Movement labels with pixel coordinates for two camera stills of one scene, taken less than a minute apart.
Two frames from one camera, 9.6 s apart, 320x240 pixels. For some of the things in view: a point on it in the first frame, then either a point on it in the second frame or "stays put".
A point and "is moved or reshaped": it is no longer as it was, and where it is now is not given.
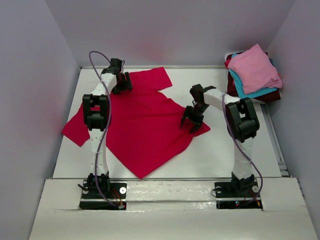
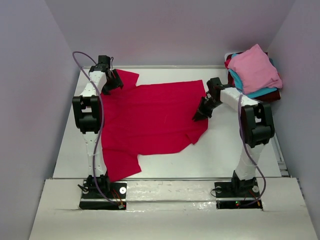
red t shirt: [145, 122] is moved or reshaped
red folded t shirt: [226, 62] stays put
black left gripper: [126, 85] to [116, 83]
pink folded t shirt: [255, 69] stays put
